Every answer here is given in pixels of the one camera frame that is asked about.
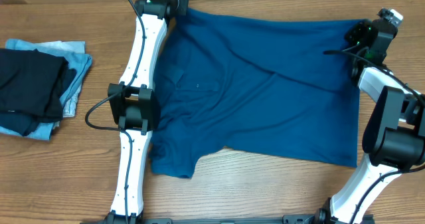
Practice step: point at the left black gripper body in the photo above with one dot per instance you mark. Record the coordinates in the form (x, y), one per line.
(182, 0)

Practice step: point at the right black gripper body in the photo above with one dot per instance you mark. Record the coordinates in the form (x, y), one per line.
(355, 32)

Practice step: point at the blue polo shirt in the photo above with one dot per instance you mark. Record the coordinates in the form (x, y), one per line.
(267, 87)

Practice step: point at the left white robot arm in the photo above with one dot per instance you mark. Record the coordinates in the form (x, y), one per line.
(135, 109)

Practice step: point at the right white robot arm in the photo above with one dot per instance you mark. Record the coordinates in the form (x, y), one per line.
(393, 140)

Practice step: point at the light blue folded garment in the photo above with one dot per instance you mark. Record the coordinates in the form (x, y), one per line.
(80, 62)

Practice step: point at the black folded garment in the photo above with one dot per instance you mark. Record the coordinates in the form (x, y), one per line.
(30, 83)

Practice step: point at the dark navy folded garment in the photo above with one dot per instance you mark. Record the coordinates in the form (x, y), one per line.
(24, 124)

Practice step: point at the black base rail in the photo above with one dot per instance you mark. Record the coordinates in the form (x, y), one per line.
(286, 219)

